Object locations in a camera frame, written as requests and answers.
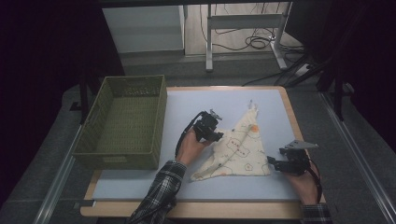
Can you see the white cabinet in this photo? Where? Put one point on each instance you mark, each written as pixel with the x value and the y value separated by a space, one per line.
pixel 143 28

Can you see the person's left hand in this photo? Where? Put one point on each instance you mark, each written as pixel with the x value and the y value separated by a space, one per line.
pixel 188 147

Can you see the metal floor rail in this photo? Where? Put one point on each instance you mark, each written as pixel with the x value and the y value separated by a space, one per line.
pixel 56 186
pixel 358 155

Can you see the cream patterned cloth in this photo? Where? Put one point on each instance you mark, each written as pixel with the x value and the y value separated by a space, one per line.
pixel 239 152

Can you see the white power strip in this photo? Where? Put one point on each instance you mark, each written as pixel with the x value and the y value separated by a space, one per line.
pixel 302 70

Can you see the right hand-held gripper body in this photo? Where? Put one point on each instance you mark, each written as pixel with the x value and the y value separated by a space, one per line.
pixel 295 160

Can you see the white foam mat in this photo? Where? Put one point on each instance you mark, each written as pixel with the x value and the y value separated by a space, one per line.
pixel 218 189

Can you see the person's right hand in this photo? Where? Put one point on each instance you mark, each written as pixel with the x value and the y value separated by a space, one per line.
pixel 308 188

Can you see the green woven basket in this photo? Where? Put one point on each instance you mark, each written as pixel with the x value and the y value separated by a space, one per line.
pixel 130 133

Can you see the black corner clip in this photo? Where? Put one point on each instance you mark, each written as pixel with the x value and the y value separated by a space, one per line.
pixel 85 204

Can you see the black metal stand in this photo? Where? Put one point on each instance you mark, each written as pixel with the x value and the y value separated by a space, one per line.
pixel 338 99
pixel 83 99

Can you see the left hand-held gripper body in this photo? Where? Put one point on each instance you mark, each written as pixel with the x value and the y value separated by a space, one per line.
pixel 205 127

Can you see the white metal table frame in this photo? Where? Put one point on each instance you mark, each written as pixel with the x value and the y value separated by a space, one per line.
pixel 243 21

